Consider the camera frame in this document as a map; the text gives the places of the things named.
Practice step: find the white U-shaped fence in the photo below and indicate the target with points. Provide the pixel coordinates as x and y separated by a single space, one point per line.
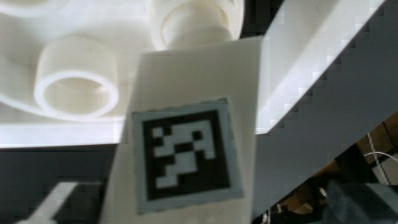
311 30

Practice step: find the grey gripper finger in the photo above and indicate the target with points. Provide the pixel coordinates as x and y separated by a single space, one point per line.
71 205

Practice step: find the white stool leg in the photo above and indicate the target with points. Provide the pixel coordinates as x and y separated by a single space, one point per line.
183 165

